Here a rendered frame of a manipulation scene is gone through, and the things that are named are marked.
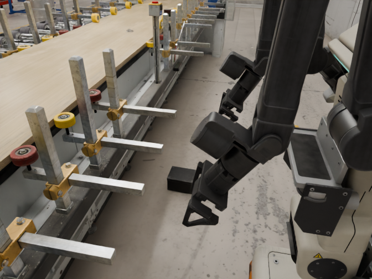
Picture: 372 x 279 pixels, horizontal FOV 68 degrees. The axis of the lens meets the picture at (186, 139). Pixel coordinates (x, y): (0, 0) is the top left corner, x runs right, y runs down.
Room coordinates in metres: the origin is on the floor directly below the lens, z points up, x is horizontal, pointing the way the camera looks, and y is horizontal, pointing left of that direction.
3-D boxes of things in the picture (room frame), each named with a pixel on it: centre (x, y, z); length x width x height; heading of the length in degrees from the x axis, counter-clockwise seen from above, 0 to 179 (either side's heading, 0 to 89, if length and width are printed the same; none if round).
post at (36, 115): (0.68, 0.43, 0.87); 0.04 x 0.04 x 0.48; 80
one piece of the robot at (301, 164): (0.58, -0.35, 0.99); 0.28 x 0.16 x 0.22; 170
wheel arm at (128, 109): (1.20, 0.27, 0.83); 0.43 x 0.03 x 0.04; 80
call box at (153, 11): (1.90, 0.22, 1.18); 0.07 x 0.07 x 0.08; 80
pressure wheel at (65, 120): (0.99, 0.50, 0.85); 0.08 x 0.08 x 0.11
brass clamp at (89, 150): (0.95, 0.38, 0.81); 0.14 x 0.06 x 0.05; 170
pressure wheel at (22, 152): (0.74, 0.55, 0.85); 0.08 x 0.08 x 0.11
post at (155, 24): (1.90, 0.22, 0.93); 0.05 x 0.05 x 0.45; 80
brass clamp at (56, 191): (0.70, 0.42, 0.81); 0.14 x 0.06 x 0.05; 170
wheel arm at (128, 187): (0.71, 0.35, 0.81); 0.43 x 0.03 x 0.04; 80
